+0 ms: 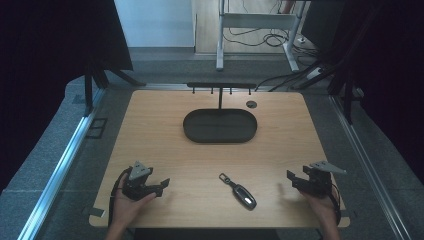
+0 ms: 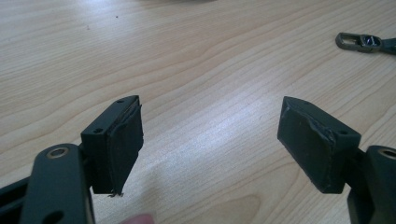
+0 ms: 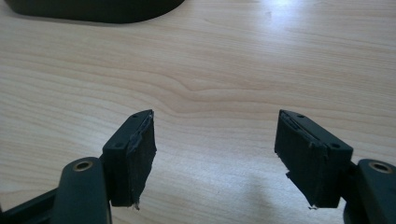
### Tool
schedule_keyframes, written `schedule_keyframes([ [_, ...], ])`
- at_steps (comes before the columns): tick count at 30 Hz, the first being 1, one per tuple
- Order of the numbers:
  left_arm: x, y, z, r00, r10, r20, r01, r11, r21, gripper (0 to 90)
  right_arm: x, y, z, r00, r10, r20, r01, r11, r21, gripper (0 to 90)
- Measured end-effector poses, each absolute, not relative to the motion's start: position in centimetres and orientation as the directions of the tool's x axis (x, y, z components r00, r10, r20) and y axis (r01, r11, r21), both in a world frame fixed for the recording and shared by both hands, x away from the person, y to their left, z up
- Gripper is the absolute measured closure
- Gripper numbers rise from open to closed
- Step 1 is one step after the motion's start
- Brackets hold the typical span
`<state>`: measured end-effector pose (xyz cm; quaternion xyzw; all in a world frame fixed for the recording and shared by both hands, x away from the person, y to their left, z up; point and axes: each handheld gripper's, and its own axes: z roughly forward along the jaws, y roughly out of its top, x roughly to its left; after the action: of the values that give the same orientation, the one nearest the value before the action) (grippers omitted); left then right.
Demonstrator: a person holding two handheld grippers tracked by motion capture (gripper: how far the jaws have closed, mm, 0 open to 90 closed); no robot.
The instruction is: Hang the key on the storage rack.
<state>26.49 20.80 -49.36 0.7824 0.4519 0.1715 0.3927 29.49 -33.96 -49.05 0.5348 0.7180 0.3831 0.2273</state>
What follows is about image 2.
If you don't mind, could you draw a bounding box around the dark metal buckle clip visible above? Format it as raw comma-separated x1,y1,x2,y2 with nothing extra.
334,32,396,56

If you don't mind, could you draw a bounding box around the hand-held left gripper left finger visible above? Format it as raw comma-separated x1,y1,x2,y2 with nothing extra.
80,94,145,198

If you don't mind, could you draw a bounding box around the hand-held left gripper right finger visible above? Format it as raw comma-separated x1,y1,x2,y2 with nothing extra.
276,95,362,195

